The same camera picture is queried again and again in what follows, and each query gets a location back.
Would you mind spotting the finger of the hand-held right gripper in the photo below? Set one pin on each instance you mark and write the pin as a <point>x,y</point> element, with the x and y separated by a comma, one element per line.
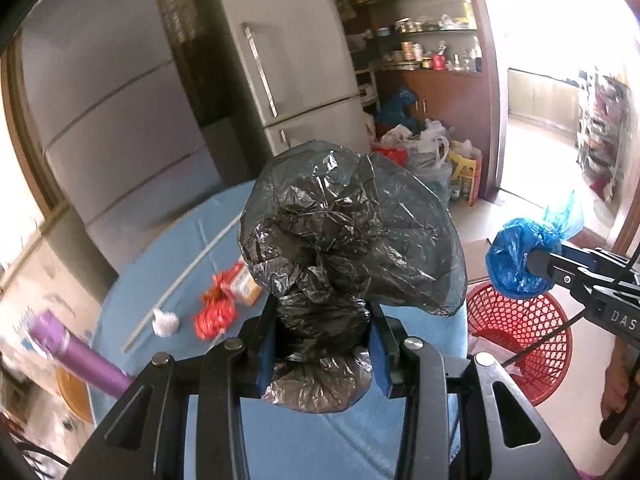
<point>560,267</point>
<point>617,265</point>

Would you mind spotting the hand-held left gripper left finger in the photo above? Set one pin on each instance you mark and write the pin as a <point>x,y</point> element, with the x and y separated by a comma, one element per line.
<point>265,360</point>

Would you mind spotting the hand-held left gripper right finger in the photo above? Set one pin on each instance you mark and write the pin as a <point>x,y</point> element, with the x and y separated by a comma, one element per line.
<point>380,360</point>

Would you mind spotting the blue plastic bag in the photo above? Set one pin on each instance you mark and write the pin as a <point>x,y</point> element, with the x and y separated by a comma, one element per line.
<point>510,260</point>

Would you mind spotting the red plastic bag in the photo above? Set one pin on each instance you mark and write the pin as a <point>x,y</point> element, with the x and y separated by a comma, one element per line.
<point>217,310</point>

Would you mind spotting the orange and white carton box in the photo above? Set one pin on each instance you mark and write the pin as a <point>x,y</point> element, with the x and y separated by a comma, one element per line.
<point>246,287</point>

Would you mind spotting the red plastic mesh basket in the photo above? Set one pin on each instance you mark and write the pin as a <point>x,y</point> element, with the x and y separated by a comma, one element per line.
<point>525,340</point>

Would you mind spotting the white tissue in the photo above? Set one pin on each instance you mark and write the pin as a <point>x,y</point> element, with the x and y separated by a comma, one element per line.
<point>166,322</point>

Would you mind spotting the black plastic bag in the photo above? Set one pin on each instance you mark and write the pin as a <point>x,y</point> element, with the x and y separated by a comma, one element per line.
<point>345,230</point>

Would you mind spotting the person's right hand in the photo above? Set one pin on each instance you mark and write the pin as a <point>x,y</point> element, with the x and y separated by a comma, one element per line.
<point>615,385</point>

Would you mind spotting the flat cardboard piece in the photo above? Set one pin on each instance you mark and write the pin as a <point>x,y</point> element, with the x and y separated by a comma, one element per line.
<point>480,260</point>

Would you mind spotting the long white stick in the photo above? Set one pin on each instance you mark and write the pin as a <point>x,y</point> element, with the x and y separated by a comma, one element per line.
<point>185,275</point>

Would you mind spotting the yellow paper bag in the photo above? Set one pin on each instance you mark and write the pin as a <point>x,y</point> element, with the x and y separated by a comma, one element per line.
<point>466,175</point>

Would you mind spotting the metal storage rack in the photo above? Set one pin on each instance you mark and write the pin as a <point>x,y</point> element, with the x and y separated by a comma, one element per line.
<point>602,130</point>

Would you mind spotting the round blue-cloth table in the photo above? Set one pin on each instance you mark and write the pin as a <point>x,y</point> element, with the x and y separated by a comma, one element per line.
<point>165,240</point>

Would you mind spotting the pile of bags by door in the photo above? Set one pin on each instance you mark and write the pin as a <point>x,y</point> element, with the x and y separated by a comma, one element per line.
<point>432,142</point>

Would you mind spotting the purple thermos bottle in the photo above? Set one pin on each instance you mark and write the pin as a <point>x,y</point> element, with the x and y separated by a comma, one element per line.
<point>80,355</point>

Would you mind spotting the orange round basin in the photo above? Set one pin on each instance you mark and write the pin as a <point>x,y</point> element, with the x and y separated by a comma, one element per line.
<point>75,395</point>

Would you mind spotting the red shopping bag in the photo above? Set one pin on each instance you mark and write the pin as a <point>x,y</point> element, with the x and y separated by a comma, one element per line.
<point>390,154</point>

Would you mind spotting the wooden shelf cabinet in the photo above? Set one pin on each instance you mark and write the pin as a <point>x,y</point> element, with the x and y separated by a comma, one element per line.
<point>450,95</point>

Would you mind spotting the large dark blue bag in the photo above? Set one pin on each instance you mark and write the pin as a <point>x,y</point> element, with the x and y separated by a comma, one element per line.
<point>397,110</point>

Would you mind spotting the red cup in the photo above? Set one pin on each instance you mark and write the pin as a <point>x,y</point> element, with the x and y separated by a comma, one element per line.
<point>439,62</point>

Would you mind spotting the black metal chair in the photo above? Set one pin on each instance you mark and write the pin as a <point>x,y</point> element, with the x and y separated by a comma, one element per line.
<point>20,450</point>

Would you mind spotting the white corner rack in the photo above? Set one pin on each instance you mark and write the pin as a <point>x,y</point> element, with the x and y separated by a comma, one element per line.
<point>367,90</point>

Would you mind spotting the shelf jars and bottles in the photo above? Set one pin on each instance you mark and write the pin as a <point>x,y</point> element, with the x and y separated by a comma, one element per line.
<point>425,25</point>

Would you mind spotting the large silver three-section fridge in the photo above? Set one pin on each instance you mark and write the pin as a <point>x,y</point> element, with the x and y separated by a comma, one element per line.
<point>115,110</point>

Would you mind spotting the silver two-door fridge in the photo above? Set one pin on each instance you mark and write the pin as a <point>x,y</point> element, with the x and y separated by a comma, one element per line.
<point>300,60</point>

